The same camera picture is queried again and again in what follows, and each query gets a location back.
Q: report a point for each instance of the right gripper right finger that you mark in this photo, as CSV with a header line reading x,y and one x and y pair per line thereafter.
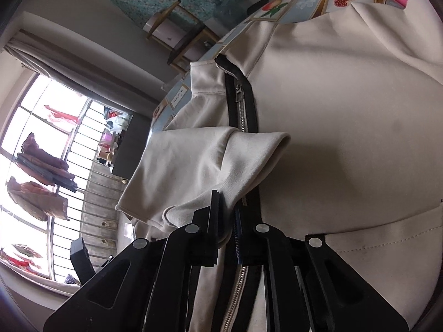
x,y
308,286

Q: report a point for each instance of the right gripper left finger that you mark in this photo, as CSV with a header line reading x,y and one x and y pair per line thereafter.
x,y
146,286

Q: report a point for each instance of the beige zip-up jacket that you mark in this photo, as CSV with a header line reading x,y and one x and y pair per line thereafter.
x,y
349,143

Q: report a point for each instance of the pink hanging laundry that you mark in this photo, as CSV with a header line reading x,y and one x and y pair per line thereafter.
x,y
34,197

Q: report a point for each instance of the wooden chair dark seat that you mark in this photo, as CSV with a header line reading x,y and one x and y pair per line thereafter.
x,y
197,33

